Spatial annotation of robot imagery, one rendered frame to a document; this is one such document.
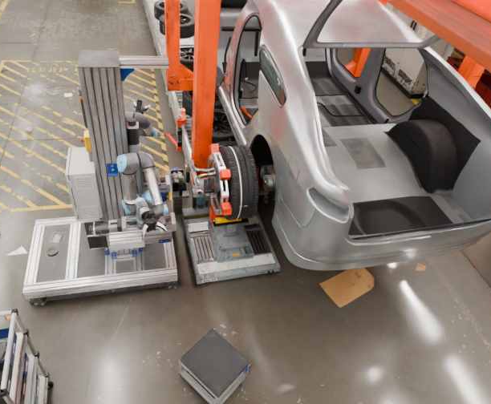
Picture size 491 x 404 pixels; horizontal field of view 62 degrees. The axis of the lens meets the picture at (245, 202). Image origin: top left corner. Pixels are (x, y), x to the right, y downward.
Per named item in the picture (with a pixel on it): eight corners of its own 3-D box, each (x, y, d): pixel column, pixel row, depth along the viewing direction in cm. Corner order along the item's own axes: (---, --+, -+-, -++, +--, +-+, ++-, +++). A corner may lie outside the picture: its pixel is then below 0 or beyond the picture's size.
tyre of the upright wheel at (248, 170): (247, 227, 389) (265, 200, 330) (223, 230, 383) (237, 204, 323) (234, 166, 412) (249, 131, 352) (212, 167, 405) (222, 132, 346)
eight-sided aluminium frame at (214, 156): (225, 227, 364) (230, 180, 327) (218, 228, 362) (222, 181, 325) (213, 187, 401) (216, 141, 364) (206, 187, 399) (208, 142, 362)
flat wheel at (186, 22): (176, 22, 789) (176, 10, 773) (202, 33, 767) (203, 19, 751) (152, 30, 746) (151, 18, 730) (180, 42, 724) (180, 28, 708)
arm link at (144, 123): (149, 111, 320) (158, 127, 368) (135, 110, 319) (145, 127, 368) (148, 126, 319) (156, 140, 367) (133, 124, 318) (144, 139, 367)
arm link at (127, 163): (145, 213, 317) (140, 158, 280) (126, 219, 311) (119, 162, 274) (140, 204, 324) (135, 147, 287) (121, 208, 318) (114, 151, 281)
